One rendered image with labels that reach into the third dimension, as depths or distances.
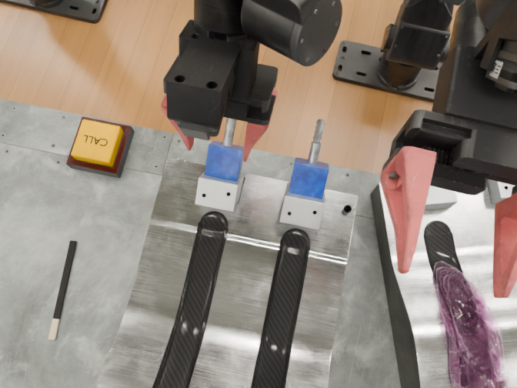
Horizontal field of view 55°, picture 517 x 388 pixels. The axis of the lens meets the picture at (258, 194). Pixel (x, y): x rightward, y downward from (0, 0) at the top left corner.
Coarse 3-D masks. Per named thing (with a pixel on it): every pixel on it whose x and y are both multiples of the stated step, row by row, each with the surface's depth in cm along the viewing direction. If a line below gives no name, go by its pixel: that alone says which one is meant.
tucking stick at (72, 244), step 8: (72, 248) 72; (72, 256) 72; (64, 272) 71; (64, 280) 71; (64, 288) 70; (64, 296) 70; (56, 304) 70; (56, 312) 69; (56, 320) 69; (56, 328) 69; (48, 336) 68
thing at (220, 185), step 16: (224, 144) 62; (208, 160) 61; (224, 160) 61; (240, 160) 61; (208, 176) 62; (224, 176) 62; (240, 176) 64; (208, 192) 61; (224, 192) 61; (240, 192) 65; (224, 208) 62
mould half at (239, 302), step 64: (192, 192) 65; (256, 192) 65; (256, 256) 63; (320, 256) 63; (128, 320) 61; (256, 320) 61; (320, 320) 61; (128, 384) 56; (192, 384) 57; (320, 384) 58
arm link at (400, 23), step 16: (416, 0) 62; (432, 0) 62; (400, 16) 65; (416, 16) 63; (432, 16) 63; (448, 16) 63; (400, 32) 65; (416, 32) 64; (432, 32) 64; (448, 32) 64; (400, 48) 66; (416, 48) 66; (432, 48) 65; (416, 64) 68; (432, 64) 67
